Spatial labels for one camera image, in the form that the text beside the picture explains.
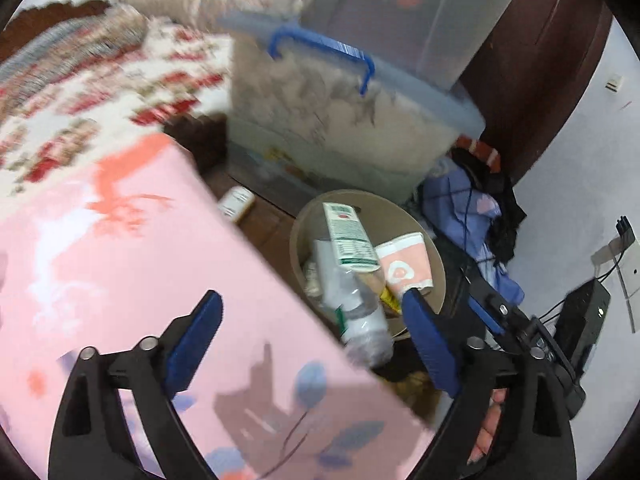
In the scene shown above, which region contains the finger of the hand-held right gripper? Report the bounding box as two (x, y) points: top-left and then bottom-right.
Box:
(465, 275), (507, 337)

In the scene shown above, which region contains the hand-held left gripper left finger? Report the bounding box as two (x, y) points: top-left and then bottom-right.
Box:
(48, 290), (223, 480)

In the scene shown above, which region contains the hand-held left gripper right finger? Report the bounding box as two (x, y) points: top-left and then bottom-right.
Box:
(400, 290), (578, 480)

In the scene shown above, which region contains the pink paper cup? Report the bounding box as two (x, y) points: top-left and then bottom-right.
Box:
(374, 232), (433, 297)

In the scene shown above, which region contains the clear plastic bottle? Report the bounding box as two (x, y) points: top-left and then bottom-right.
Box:
(322, 201), (396, 366)

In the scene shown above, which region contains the beige round trash bin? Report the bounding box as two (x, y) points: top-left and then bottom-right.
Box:
(289, 189), (447, 343)

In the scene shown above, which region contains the person's right hand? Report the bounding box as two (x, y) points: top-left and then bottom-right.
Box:
(467, 389), (508, 466)

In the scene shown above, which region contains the black cloth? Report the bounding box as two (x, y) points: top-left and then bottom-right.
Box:
(452, 147), (526, 266)

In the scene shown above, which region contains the blue cloth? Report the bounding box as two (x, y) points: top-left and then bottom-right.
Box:
(420, 167), (526, 306)

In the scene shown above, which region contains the pink printed tablecloth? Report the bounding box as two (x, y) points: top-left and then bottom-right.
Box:
(0, 132), (436, 480)

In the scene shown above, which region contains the small white box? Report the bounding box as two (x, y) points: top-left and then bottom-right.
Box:
(217, 186), (256, 221)

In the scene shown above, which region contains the orange striped cloth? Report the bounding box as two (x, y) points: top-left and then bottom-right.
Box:
(457, 135), (503, 173)

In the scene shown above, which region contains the dark wooden cabinet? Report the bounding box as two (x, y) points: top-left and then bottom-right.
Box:
(457, 0), (613, 186)

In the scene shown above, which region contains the floral white quilt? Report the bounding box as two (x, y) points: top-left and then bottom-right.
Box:
(0, 17), (236, 191)

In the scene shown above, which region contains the clear plastic storage box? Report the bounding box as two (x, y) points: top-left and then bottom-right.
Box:
(300, 0), (536, 88)

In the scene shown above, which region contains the patchwork quilt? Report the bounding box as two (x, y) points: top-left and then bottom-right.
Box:
(0, 2), (151, 96)

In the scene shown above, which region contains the black cable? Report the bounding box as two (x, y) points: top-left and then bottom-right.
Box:
(537, 245), (626, 323)

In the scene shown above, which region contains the white wall socket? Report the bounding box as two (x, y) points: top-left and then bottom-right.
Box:
(591, 215), (640, 271)

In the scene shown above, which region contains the storage box with blue handle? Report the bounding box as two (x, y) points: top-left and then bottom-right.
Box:
(217, 12), (486, 203)

